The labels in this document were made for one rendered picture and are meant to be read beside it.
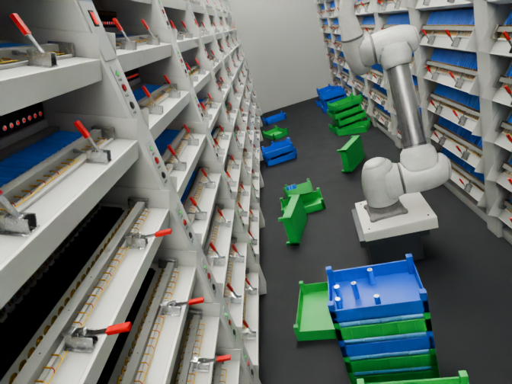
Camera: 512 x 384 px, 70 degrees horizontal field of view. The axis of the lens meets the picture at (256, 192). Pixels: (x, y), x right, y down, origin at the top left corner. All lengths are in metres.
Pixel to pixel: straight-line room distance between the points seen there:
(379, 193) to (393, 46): 0.66
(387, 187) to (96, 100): 1.32
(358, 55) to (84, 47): 1.27
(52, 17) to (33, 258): 0.55
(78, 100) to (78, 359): 0.57
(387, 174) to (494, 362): 0.83
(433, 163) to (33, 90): 1.57
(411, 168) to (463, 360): 0.79
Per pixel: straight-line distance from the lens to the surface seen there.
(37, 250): 0.57
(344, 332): 1.34
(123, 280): 0.74
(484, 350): 1.64
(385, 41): 1.85
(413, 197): 2.03
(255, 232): 2.25
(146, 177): 0.95
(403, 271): 1.44
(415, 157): 1.81
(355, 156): 3.11
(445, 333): 1.68
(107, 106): 0.93
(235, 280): 1.58
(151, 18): 1.60
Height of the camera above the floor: 1.25
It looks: 23 degrees down
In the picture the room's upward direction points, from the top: 19 degrees counter-clockwise
